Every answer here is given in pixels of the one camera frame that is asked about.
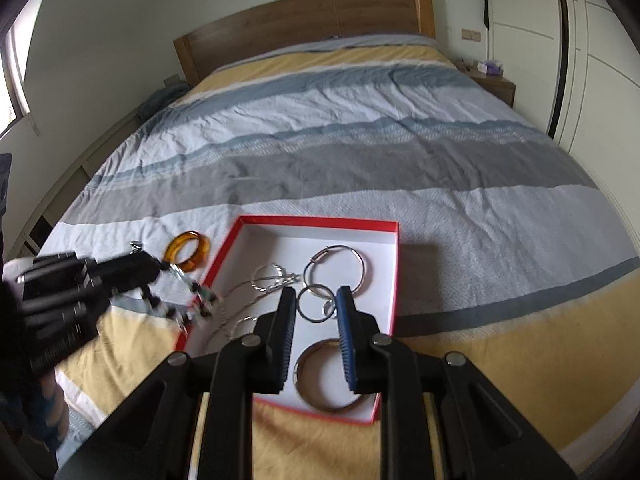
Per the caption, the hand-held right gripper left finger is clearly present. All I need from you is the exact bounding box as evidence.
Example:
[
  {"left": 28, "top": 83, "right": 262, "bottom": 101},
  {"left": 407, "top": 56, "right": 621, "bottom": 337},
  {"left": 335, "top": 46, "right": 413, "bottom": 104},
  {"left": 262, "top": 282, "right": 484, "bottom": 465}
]
[{"left": 55, "top": 286, "right": 298, "bottom": 480}]

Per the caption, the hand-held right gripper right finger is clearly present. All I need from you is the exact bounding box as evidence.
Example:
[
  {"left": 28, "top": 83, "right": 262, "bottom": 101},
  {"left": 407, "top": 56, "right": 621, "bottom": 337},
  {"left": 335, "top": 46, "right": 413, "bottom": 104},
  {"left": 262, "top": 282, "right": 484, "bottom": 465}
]
[{"left": 335, "top": 285, "right": 581, "bottom": 480}]

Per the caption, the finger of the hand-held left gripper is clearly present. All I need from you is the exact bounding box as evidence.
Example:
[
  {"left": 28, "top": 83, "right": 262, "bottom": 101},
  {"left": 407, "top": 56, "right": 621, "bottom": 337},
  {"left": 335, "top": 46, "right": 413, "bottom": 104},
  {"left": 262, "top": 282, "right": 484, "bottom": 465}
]
[
  {"left": 134, "top": 284, "right": 177, "bottom": 319},
  {"left": 92, "top": 254, "right": 168, "bottom": 293}
]

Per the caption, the twisted silver bangle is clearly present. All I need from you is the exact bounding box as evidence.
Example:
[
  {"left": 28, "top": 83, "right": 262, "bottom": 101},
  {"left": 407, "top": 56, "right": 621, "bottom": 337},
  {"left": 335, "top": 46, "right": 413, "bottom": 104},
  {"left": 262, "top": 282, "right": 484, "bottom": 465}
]
[{"left": 297, "top": 284, "right": 342, "bottom": 323}]

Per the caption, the silver chain bracelet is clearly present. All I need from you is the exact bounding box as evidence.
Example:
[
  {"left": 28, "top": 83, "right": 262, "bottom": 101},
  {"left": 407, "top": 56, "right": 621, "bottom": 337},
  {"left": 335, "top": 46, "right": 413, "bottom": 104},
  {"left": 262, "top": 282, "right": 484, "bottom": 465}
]
[{"left": 160, "top": 259, "right": 223, "bottom": 336}]

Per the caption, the dark brown bangle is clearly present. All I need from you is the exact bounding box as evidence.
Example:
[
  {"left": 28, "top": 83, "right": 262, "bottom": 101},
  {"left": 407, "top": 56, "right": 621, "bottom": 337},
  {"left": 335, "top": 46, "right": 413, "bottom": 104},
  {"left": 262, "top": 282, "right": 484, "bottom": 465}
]
[{"left": 294, "top": 338, "right": 377, "bottom": 415}]

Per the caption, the silver hoop earring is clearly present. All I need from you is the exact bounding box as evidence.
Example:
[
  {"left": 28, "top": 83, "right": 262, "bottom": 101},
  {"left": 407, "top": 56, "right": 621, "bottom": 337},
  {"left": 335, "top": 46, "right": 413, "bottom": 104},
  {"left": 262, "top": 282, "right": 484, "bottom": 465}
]
[{"left": 251, "top": 261, "right": 301, "bottom": 295}]

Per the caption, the silver chain necklace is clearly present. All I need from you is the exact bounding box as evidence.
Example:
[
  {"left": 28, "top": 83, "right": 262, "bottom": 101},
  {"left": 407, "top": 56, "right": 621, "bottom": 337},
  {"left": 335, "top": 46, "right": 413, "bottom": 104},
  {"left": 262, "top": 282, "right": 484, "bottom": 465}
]
[{"left": 202, "top": 280, "right": 281, "bottom": 356}]

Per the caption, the large thin silver hoop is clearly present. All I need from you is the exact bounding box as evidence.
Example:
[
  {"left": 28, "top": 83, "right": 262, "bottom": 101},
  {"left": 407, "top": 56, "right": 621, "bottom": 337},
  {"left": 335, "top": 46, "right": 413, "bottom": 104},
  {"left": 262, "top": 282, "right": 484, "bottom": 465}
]
[{"left": 303, "top": 245, "right": 372, "bottom": 295}]

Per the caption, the red jewelry box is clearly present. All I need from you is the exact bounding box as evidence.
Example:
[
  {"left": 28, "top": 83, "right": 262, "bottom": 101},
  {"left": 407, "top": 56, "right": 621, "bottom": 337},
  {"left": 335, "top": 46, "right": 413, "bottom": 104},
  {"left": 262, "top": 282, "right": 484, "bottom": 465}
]
[{"left": 173, "top": 215, "right": 401, "bottom": 426}]

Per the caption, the person's left hand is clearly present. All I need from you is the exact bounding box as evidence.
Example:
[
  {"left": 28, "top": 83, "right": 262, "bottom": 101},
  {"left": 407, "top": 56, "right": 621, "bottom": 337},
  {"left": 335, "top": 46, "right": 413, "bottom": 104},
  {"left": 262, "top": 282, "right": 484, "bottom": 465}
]
[{"left": 27, "top": 375, "right": 68, "bottom": 453}]

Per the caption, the amber bangle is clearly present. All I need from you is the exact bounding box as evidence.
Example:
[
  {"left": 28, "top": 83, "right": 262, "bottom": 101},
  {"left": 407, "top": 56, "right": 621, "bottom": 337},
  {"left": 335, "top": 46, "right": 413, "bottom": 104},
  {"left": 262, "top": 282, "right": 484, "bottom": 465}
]
[{"left": 165, "top": 230, "right": 210, "bottom": 273}]

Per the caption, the dark cloth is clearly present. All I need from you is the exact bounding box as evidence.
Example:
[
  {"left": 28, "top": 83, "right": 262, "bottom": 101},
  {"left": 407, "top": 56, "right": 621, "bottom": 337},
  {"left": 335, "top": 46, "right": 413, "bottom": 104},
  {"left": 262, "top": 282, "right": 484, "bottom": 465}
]
[{"left": 137, "top": 82, "right": 191, "bottom": 121}]

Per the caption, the striped bed blanket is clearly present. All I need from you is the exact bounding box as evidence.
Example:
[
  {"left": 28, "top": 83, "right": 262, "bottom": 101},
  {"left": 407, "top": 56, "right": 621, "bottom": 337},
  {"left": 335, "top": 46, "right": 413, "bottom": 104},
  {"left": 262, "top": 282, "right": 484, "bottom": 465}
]
[{"left": 37, "top": 35, "right": 640, "bottom": 480}]

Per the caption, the window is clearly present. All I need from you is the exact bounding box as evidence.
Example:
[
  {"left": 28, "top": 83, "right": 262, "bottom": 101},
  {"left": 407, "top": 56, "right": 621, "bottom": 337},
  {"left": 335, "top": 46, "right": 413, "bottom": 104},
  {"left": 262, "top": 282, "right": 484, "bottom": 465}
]
[{"left": 0, "top": 25, "right": 31, "bottom": 136}]

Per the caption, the wooden nightstand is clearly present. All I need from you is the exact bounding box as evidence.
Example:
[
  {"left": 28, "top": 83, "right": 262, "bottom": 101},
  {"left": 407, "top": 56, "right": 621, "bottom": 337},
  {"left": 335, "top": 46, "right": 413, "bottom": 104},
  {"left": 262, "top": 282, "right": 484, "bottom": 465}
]
[{"left": 452, "top": 57, "right": 517, "bottom": 108}]

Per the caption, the wooden headboard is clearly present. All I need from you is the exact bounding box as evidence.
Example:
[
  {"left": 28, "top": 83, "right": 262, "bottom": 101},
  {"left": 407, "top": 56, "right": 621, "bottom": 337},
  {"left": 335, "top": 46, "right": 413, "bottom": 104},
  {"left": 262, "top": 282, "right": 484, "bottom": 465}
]
[{"left": 173, "top": 0, "right": 437, "bottom": 86}]

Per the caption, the white wardrobe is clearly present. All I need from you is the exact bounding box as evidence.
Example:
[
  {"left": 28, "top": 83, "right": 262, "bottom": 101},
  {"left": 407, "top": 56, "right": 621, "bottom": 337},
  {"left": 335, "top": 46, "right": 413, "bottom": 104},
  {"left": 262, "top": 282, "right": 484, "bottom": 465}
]
[{"left": 480, "top": 0, "right": 640, "bottom": 261}]

